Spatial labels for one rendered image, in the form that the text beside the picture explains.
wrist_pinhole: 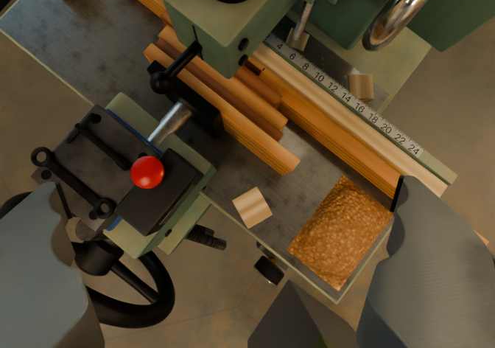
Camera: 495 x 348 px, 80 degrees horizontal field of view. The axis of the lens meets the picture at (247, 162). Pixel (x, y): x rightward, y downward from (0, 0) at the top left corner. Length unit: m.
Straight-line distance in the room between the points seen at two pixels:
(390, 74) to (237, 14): 0.38
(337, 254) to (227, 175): 0.17
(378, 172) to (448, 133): 1.24
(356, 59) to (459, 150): 1.12
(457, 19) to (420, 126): 1.18
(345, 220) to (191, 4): 0.29
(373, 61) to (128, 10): 0.41
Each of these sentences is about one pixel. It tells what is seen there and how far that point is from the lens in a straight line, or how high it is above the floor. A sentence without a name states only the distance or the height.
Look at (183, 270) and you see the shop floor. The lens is 1.35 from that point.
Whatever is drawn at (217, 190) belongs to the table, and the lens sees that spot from 0.40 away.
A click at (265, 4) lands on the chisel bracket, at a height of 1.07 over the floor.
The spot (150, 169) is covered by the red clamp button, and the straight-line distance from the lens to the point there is 0.28.
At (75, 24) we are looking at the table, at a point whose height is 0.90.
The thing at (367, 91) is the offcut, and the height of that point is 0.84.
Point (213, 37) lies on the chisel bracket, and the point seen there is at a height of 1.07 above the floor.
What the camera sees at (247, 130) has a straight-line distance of 0.32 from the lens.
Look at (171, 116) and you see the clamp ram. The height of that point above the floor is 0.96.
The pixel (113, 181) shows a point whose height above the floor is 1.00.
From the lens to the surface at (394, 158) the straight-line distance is 0.39.
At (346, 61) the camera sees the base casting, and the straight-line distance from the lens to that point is 0.58.
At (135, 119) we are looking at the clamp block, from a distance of 0.37.
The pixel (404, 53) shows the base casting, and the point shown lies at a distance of 0.63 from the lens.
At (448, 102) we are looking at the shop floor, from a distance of 1.67.
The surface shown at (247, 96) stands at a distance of 0.37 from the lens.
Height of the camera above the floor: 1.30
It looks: 83 degrees down
